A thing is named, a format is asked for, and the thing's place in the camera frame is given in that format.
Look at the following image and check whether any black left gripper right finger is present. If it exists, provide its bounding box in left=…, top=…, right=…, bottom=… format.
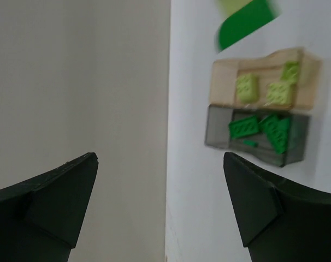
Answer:
left=223, top=152, right=331, bottom=261

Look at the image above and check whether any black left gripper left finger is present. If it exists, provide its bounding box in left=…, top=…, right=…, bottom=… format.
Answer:
left=0, top=152, right=98, bottom=262

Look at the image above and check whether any small green lego piece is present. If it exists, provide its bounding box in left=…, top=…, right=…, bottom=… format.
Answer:
left=243, top=139, right=258, bottom=147

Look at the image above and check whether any green lego slope piece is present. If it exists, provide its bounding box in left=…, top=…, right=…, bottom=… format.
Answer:
left=258, top=114, right=291, bottom=154

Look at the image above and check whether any green lego plate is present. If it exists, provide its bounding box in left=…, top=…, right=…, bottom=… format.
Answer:
left=228, top=116, right=260, bottom=139

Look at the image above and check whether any lime lego brick hollow side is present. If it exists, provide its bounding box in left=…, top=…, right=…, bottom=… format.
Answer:
left=266, top=81, right=294, bottom=105

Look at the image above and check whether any lime lego brick studs up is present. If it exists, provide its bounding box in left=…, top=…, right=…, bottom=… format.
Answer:
left=236, top=73, right=259, bottom=104

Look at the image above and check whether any lime lego brick edge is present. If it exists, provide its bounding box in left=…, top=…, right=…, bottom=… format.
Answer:
left=281, top=61, right=299, bottom=84

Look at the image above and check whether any green and lime lego stack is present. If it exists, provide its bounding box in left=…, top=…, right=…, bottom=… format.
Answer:
left=215, top=0, right=281, bottom=52

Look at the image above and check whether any grey transparent container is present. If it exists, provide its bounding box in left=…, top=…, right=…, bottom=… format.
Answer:
left=205, top=105, right=310, bottom=167

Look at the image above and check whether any amber transparent container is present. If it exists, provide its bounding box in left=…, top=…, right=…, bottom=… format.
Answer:
left=209, top=47, right=322, bottom=111

